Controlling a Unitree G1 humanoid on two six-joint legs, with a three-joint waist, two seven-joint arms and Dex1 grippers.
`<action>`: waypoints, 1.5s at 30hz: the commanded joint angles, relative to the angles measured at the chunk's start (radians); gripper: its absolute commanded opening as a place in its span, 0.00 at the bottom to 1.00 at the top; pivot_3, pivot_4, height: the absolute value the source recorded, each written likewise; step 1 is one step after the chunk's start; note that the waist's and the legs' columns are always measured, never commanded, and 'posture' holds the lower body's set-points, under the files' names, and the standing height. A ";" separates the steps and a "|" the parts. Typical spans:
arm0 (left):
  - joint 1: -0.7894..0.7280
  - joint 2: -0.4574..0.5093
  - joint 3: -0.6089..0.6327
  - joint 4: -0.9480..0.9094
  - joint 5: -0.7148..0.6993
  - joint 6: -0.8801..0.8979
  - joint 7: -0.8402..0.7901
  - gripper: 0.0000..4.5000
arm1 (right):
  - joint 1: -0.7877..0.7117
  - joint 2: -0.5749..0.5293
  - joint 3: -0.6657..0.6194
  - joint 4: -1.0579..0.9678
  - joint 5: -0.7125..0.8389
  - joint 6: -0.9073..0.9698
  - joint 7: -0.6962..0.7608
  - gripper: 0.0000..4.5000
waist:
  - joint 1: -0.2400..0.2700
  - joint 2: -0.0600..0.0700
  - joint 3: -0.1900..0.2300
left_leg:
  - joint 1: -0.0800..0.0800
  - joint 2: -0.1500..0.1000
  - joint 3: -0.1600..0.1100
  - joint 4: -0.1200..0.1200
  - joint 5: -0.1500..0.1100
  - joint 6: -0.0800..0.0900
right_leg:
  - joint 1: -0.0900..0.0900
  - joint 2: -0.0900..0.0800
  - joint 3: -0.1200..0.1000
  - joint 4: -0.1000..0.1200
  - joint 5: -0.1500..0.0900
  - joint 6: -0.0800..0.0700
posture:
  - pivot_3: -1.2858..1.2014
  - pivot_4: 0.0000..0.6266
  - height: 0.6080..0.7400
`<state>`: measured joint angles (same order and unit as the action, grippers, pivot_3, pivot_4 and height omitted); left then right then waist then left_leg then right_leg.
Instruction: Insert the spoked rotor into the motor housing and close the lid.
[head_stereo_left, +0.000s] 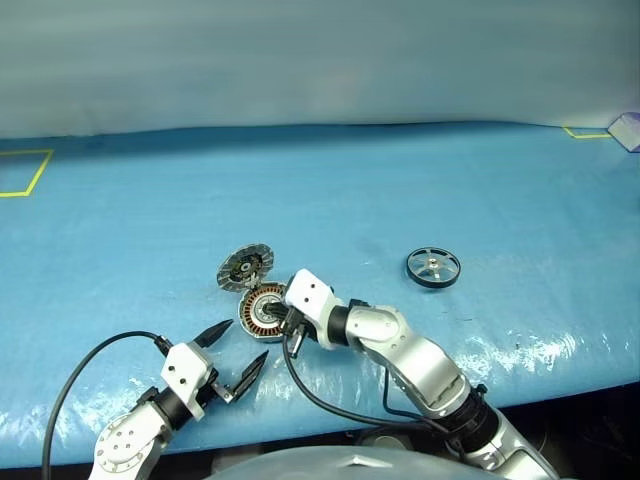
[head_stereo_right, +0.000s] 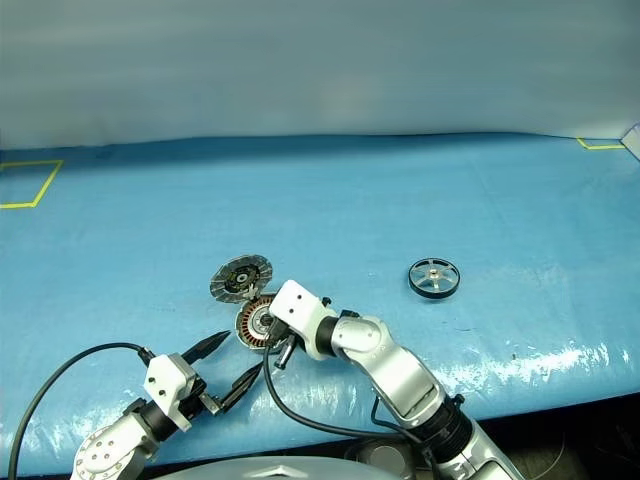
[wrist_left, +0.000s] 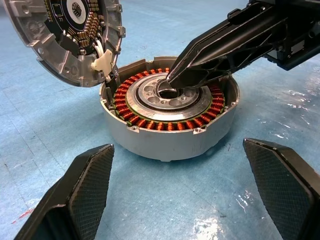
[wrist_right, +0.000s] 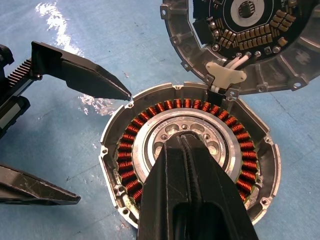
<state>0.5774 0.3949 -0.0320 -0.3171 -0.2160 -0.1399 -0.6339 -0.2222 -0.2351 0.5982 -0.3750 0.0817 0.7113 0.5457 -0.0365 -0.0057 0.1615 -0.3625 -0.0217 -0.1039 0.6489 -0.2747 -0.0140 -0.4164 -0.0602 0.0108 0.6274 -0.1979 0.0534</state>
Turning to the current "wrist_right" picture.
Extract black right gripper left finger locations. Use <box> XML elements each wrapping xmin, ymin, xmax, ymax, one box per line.
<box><xmin>136</xmin><ymin>134</ymin><xmax>199</xmax><ymax>240</ymax></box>

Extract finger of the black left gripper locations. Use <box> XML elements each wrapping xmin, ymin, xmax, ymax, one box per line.
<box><xmin>0</xmin><ymin>163</ymin><xmax>82</xmax><ymax>206</ymax></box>
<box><xmin>31</xmin><ymin>41</ymin><xmax>133</xmax><ymax>102</ymax></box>

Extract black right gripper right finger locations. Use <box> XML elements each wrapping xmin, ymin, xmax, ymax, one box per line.
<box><xmin>183</xmin><ymin>132</ymin><xmax>260</xmax><ymax>240</ymax></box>

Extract silver spoked rotor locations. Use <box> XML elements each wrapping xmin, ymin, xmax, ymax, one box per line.
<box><xmin>131</xmin><ymin>109</ymin><xmax>242</xmax><ymax>186</ymax></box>

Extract silver motor lid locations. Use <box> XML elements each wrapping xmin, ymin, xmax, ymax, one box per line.
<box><xmin>159</xmin><ymin>0</ymin><xmax>320</xmax><ymax>96</ymax></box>

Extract silver motor housing copper coils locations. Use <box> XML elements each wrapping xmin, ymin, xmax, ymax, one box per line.
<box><xmin>98</xmin><ymin>81</ymin><xmax>282</xmax><ymax>230</ymax></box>

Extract blue plastic table cover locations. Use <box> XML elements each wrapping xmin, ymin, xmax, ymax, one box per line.
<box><xmin>0</xmin><ymin>0</ymin><xmax>320</xmax><ymax>240</ymax></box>

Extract white plastic cable clip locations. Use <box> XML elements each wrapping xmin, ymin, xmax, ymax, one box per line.
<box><xmin>204</xmin><ymin>61</ymin><xmax>248</xmax><ymax>89</ymax></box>

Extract white wire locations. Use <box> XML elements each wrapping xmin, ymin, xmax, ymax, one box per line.
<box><xmin>225</xmin><ymin>56</ymin><xmax>245</xmax><ymax>70</ymax></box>
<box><xmin>231</xmin><ymin>53</ymin><xmax>252</xmax><ymax>71</ymax></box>

